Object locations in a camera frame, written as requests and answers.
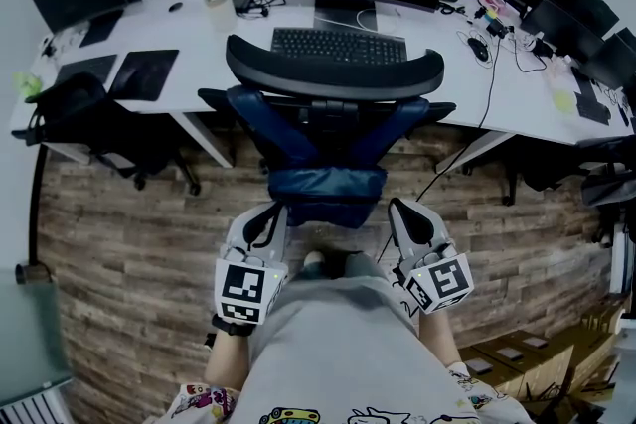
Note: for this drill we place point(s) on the white tower appliance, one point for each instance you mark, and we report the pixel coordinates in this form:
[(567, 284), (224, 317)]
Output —
[(623, 258)]

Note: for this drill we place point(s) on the black compact keyboard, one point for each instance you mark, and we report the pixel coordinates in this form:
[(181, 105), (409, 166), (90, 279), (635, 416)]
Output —
[(85, 70), (591, 97)]

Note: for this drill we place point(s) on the small black mouse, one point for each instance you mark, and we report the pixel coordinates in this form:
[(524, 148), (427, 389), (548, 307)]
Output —
[(175, 7)]

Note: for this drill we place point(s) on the white ribbed panel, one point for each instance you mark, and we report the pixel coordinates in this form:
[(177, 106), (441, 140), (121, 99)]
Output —
[(30, 409)]

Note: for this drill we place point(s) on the person's grey printed shirt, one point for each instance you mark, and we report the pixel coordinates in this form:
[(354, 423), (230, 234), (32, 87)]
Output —
[(338, 337)]

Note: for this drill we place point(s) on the person's right leg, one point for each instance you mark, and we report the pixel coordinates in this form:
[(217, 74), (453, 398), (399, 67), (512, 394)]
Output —
[(362, 264)]

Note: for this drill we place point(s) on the black metal pole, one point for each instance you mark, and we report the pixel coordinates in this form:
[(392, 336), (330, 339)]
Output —
[(35, 213)]

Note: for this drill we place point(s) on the green tissue packet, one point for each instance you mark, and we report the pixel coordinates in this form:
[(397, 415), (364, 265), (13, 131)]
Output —
[(27, 84)]

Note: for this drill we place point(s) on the black power adapter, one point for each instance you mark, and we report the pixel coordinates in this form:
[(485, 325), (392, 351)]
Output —
[(242, 5)]

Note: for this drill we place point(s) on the black full-size keyboard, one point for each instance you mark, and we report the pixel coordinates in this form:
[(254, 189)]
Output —
[(338, 45)]

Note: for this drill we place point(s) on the person's right forearm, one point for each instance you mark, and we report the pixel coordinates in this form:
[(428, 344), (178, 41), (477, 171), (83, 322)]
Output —
[(437, 337)]

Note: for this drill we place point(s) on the black wristband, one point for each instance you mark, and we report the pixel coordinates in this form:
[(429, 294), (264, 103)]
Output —
[(232, 325)]

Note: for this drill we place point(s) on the black mouse pad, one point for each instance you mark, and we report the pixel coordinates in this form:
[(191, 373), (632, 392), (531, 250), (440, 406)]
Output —
[(144, 75)]

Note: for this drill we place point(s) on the person's left forearm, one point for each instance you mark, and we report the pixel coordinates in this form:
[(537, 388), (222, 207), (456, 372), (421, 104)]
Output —
[(228, 360)]

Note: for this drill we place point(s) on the person's left leg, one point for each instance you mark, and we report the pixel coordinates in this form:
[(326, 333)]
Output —
[(314, 263)]

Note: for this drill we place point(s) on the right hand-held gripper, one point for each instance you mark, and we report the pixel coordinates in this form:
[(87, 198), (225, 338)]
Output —
[(442, 285)]

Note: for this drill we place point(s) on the white office desk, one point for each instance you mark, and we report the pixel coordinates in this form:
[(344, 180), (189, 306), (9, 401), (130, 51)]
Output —
[(199, 79)]

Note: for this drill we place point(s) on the person's leg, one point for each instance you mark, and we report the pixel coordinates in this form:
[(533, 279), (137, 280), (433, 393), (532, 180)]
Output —
[(362, 264), (314, 263)]

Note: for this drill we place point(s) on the yellow and blue gadget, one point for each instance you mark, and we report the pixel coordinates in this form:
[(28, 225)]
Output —
[(492, 15)]

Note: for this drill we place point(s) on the cardboard box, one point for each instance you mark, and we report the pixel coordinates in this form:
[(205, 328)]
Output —
[(596, 342), (517, 372)]

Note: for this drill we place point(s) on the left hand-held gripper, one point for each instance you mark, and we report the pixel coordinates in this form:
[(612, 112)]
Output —
[(243, 285)]

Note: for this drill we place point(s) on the glass table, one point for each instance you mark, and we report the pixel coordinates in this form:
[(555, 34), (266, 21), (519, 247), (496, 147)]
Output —
[(30, 337)]

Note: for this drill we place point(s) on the pink case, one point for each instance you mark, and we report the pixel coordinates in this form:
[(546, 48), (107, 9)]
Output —
[(492, 0)]

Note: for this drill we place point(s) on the grey jacket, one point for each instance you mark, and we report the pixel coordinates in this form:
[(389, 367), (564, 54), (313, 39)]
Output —
[(608, 186)]

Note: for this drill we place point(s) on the clear water bottle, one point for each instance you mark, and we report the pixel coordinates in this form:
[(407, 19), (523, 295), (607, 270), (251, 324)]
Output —
[(218, 7)]

